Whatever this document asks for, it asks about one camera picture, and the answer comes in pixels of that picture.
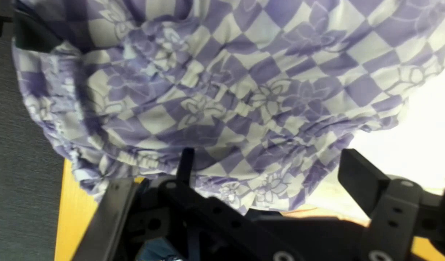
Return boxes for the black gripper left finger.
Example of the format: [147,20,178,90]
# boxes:
[175,147,197,189]

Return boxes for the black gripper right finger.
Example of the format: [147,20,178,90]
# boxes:
[336,147,392,229]

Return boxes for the purple white checkered dress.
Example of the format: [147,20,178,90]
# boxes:
[10,0,445,218]

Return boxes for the white plastic basket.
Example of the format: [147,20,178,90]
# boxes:
[317,57,445,215]

